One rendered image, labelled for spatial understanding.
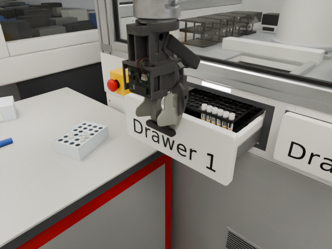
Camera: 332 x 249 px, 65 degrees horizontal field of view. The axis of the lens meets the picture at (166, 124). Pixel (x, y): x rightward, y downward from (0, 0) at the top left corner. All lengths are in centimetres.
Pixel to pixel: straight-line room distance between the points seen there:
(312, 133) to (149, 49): 35
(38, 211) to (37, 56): 77
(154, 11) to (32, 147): 53
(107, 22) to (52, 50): 41
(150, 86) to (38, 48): 86
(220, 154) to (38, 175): 43
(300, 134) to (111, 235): 53
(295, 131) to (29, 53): 101
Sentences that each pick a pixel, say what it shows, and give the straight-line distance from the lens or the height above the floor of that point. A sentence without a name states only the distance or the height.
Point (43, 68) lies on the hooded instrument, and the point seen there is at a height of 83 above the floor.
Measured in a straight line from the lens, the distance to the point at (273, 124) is 61.
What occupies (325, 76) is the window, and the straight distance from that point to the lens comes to 57.
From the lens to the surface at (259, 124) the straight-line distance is 61.
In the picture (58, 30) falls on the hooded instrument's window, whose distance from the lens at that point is 128.
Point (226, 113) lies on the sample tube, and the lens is 58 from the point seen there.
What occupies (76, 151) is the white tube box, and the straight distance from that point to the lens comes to 70.
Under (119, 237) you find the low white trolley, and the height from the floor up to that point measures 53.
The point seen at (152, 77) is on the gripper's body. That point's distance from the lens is 41.
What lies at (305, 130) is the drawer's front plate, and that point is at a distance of 57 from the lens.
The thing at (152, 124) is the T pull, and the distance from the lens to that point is 52.
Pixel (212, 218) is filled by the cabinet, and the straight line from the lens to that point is 88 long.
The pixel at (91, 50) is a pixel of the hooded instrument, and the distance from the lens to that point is 135.
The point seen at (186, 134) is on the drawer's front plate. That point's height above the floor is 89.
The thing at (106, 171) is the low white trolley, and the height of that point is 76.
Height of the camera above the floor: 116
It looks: 29 degrees down
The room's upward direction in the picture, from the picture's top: straight up
